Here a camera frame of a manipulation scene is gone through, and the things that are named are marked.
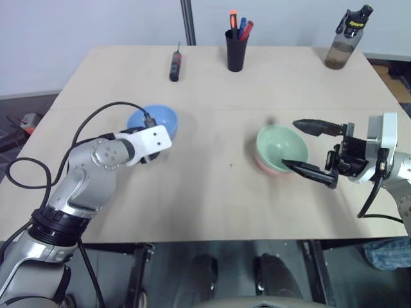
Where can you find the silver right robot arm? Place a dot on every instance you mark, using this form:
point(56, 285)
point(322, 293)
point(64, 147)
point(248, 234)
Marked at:
point(403, 170)

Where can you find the blue pen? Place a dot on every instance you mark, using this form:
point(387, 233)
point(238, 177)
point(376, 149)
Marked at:
point(242, 24)

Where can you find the red pen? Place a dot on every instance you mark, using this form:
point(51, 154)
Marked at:
point(248, 28)

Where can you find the pink bowl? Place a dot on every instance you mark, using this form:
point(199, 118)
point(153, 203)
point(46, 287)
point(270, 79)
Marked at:
point(266, 168)

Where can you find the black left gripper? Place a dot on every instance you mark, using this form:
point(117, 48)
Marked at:
point(151, 158)

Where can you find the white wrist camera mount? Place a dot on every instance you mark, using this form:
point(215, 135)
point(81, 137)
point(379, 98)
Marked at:
point(154, 139)
point(385, 131)

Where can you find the blue bowl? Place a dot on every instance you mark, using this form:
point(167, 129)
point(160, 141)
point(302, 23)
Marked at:
point(163, 120)

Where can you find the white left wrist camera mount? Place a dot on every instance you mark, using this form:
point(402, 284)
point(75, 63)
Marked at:
point(154, 139)

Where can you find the black pen cup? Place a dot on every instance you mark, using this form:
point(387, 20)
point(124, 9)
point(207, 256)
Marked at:
point(237, 54)

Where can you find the black table leg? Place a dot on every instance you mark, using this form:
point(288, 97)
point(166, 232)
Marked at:
point(318, 272)
point(139, 272)

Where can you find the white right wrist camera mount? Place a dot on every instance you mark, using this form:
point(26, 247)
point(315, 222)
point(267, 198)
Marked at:
point(385, 131)

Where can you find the blue jeans leg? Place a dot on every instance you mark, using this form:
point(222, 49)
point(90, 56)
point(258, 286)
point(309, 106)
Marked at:
point(385, 253)

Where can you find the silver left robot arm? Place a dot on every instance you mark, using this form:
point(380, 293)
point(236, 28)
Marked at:
point(83, 179)

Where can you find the smoky water bottle black lid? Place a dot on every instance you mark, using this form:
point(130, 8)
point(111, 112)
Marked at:
point(340, 51)

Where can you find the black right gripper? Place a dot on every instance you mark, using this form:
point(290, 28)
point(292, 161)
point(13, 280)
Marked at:
point(350, 154)

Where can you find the grey metal pole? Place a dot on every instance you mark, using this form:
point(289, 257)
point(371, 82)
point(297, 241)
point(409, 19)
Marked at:
point(188, 22)

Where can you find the black screwdriver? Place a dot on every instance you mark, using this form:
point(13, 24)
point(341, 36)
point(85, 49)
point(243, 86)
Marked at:
point(175, 69)

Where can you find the green bowl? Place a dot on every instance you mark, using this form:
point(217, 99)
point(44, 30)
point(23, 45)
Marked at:
point(279, 147)

